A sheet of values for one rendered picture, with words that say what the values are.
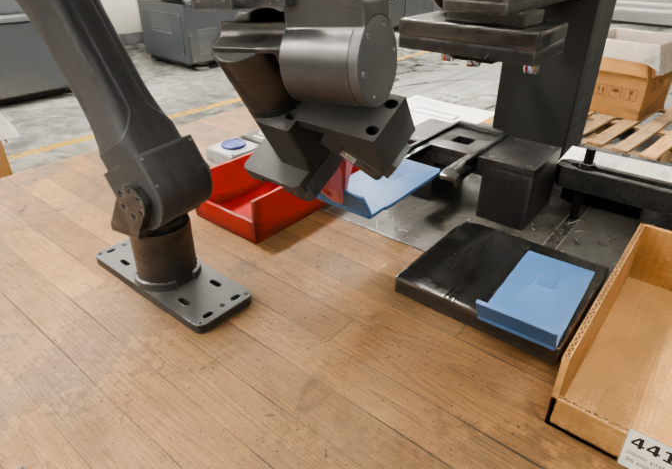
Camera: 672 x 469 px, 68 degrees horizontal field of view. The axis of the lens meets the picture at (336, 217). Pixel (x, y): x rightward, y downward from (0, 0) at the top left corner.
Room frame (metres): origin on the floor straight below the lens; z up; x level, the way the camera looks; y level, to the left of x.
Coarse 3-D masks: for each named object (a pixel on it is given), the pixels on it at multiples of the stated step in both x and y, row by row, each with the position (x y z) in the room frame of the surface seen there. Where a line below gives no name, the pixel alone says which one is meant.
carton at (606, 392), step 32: (640, 224) 0.45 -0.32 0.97; (640, 256) 0.45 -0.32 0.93; (608, 288) 0.34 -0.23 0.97; (640, 288) 0.43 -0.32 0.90; (608, 320) 0.38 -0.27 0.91; (640, 320) 0.38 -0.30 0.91; (576, 352) 0.28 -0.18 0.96; (608, 352) 0.33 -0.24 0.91; (640, 352) 0.33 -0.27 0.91; (576, 384) 0.30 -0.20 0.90; (608, 384) 0.30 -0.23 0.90; (640, 384) 0.30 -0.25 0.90; (576, 416) 0.25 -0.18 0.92; (608, 416) 0.27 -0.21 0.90; (640, 416) 0.27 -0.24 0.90; (608, 448) 0.24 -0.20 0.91; (640, 448) 0.22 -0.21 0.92
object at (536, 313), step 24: (528, 264) 0.45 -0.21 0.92; (552, 264) 0.45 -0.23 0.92; (504, 288) 0.40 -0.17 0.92; (528, 288) 0.40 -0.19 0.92; (576, 288) 0.40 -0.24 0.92; (480, 312) 0.36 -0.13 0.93; (504, 312) 0.34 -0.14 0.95; (528, 312) 0.37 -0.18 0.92; (552, 312) 0.37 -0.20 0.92; (528, 336) 0.33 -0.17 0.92; (552, 336) 0.31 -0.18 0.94
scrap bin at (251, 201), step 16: (240, 160) 0.66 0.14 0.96; (224, 176) 0.64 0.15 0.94; (240, 176) 0.66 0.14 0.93; (224, 192) 0.63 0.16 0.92; (240, 192) 0.65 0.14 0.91; (256, 192) 0.66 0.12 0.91; (272, 192) 0.55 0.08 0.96; (208, 208) 0.58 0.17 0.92; (224, 208) 0.56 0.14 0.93; (240, 208) 0.61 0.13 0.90; (256, 208) 0.53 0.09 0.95; (272, 208) 0.55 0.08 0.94; (288, 208) 0.57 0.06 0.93; (304, 208) 0.59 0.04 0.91; (320, 208) 0.62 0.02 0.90; (224, 224) 0.56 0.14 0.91; (240, 224) 0.54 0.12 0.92; (256, 224) 0.53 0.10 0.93; (272, 224) 0.55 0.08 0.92; (288, 224) 0.57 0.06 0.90; (256, 240) 0.52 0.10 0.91
